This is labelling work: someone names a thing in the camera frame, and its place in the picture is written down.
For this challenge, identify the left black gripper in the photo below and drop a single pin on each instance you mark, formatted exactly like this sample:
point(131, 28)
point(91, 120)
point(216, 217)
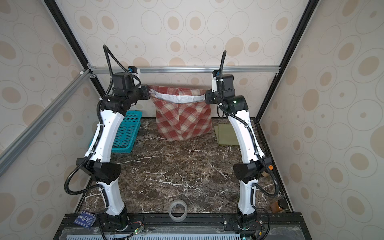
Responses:
point(144, 90)

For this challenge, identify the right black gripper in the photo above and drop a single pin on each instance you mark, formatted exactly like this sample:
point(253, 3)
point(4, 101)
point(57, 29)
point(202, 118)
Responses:
point(210, 99)

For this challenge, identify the olive green skirt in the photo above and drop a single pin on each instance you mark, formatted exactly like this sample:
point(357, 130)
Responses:
point(225, 135)

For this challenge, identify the red plaid skirt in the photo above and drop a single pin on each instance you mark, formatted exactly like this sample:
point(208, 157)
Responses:
point(181, 113)

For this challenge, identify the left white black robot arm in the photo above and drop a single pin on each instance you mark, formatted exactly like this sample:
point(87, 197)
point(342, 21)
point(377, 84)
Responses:
point(103, 172)

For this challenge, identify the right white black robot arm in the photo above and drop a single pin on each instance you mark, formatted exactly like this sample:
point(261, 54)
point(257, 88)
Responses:
point(254, 161)

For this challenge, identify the teal plastic basket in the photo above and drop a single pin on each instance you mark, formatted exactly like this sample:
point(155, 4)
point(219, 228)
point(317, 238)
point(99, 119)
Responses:
point(119, 131)

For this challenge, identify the brown jar black lid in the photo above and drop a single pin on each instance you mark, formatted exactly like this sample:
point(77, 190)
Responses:
point(279, 205)

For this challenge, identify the blue card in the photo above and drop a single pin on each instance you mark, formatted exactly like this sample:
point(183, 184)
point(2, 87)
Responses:
point(85, 220)

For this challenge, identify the clear tape roll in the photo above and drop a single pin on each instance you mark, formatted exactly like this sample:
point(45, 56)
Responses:
point(178, 210)

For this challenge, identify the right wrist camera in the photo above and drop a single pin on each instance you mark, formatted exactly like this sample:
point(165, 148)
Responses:
point(226, 82)

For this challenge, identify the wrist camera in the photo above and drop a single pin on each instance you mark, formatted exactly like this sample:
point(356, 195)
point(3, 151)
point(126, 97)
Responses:
point(226, 82)
point(126, 80)

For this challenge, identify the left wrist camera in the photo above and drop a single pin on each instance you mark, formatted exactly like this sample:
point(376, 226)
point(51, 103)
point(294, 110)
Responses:
point(126, 80)

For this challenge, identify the horizontal aluminium rail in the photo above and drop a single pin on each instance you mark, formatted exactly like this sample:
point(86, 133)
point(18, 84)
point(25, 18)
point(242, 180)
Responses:
point(209, 69)

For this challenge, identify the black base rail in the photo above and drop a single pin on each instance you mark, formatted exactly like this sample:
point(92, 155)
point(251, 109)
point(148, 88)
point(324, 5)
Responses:
point(282, 226)

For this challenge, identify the left slanted aluminium rail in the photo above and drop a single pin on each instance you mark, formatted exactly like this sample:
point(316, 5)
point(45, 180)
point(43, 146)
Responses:
point(22, 141)

